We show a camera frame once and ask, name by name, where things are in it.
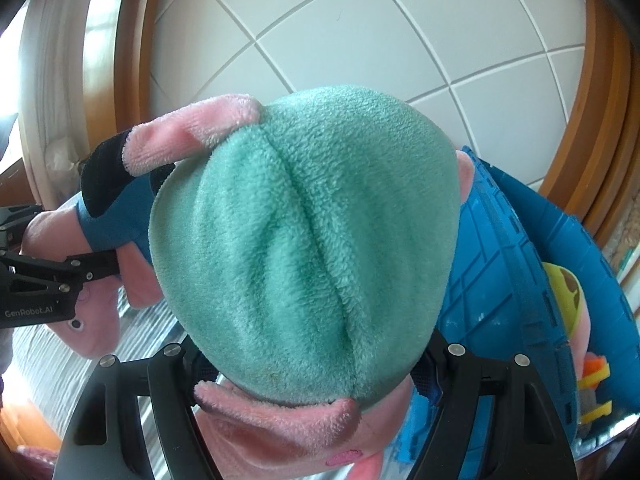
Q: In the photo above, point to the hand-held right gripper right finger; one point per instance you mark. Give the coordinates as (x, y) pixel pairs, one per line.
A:
(426, 382)

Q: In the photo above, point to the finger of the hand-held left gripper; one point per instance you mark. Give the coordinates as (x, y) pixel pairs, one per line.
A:
(90, 266)

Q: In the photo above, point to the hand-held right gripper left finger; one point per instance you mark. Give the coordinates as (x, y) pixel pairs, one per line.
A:
(165, 377)

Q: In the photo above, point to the pink pig plush blue shirt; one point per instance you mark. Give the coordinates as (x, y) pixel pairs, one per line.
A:
(100, 310)

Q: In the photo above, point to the blue plastic crate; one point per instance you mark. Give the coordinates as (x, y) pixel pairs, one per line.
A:
(500, 285)

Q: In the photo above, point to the pink pig plush teal dress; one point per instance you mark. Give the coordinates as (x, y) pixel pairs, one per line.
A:
(310, 240)

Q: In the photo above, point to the blue printed blanket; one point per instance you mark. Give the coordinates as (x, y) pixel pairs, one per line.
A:
(140, 330)

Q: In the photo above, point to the red patterned cloth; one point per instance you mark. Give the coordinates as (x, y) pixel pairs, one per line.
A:
(25, 450)

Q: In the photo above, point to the white curtain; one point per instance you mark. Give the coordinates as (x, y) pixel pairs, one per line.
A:
(55, 85)

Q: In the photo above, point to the wooden door frame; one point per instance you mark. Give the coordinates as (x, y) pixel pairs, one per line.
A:
(125, 50)

